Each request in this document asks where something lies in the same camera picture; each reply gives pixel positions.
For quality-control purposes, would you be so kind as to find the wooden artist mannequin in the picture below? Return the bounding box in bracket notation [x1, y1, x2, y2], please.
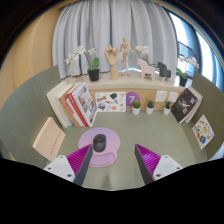
[118, 36, 137, 76]

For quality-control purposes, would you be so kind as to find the black cover book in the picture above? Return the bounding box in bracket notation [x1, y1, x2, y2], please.
[170, 87, 199, 124]

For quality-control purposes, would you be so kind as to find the black computer mouse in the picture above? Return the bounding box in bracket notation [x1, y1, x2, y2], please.
[92, 133, 107, 153]

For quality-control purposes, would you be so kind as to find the grey curtain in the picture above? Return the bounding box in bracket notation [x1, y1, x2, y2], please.
[52, 0, 178, 80]

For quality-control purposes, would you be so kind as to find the white wall power outlet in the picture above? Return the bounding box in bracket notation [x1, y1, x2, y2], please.
[167, 91, 179, 103]
[154, 90, 168, 103]

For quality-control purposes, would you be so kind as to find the small succulent in white pot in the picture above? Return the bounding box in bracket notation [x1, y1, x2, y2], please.
[145, 99, 155, 115]
[162, 99, 173, 116]
[131, 99, 142, 116]

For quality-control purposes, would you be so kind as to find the wooden hand model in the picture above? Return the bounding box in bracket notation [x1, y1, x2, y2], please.
[103, 44, 120, 81]

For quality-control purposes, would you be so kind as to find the pink horse figure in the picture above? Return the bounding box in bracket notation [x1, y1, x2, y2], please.
[136, 58, 157, 82]

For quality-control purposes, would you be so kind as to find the glass window with dark frame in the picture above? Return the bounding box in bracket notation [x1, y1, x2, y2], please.
[166, 9, 224, 94]

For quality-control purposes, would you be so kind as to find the purple round number sign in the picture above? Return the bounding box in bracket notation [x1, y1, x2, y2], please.
[125, 91, 141, 108]

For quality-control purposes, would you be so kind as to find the light wooden desk shelf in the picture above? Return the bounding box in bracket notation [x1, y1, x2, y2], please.
[61, 68, 186, 113]

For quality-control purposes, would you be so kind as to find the dark horse figure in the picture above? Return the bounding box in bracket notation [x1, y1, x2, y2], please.
[156, 61, 172, 80]

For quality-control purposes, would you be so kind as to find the lilac round mouse pad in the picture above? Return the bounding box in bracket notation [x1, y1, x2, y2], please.
[77, 126, 122, 168]

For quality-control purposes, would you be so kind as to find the food sticker sheet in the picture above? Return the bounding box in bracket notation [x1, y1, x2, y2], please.
[192, 114, 215, 150]

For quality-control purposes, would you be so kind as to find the orange-brown book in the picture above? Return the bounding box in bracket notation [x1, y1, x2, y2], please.
[58, 84, 84, 129]

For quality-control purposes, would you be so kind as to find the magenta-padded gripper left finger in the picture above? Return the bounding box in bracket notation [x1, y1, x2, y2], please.
[43, 143, 94, 187]

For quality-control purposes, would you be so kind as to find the red and white magazine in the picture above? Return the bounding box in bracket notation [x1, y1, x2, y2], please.
[66, 82, 99, 128]

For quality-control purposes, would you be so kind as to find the tan notebook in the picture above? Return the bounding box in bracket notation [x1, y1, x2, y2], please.
[32, 116, 67, 163]

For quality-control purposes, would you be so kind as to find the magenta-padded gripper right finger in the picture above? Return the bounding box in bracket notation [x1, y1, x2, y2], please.
[134, 143, 184, 185]

